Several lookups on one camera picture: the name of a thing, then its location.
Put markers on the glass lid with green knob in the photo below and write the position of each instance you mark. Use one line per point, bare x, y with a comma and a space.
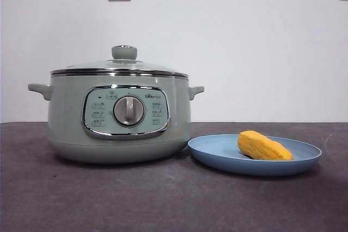
123, 65

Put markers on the blue round plate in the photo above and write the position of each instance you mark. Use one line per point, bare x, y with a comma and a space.
217, 156

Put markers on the yellow corn cob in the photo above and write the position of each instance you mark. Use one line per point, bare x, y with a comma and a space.
262, 146

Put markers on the pale green electric steamer pot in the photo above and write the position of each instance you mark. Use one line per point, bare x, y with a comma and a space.
119, 147

